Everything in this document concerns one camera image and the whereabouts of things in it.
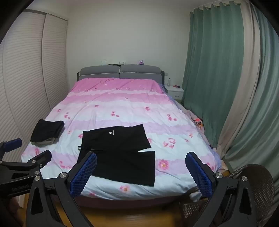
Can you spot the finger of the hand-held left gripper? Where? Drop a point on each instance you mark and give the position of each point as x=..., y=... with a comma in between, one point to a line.
x=42, y=157
x=13, y=143

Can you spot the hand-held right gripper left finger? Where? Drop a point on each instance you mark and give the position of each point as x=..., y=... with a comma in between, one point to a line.
x=84, y=174

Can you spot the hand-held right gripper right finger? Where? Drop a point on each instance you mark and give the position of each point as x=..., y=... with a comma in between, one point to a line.
x=199, y=176

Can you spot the black pants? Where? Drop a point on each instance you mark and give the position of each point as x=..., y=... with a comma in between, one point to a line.
x=46, y=128
x=122, y=157

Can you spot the folded black pants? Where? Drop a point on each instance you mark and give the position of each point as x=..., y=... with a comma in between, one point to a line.
x=46, y=128

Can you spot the folded beige garment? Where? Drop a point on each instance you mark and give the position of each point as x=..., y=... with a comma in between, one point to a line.
x=43, y=142

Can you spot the colourful toy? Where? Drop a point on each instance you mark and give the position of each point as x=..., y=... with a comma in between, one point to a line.
x=198, y=123

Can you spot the white louvered wardrobe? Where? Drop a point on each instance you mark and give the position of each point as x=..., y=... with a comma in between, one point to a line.
x=26, y=65

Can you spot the pink floral duvet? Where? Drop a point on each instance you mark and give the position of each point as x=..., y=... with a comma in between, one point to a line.
x=130, y=104

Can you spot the white nightstand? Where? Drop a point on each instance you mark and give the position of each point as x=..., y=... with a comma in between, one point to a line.
x=174, y=92

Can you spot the clear bottle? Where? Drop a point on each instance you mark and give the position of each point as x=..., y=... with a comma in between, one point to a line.
x=168, y=82

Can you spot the beige curtain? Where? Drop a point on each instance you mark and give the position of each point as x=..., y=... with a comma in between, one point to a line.
x=244, y=87

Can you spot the green curtain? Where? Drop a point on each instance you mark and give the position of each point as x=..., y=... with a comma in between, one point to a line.
x=266, y=98
x=202, y=65

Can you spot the small white object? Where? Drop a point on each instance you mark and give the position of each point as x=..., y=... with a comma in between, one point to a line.
x=104, y=62

